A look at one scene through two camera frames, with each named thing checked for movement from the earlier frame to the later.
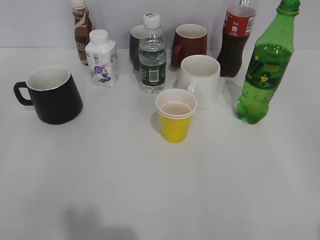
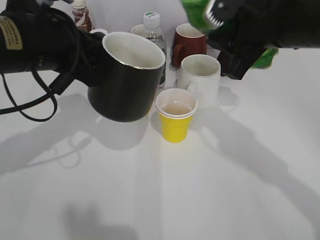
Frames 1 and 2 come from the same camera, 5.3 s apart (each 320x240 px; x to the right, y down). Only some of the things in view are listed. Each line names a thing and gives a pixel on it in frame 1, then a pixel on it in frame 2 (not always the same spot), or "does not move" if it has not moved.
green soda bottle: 272,56 → 197,10
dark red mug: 189,39 does not move
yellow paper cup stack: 176,108 does not move
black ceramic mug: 52,91 → 128,77
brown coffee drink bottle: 82,24 does not move
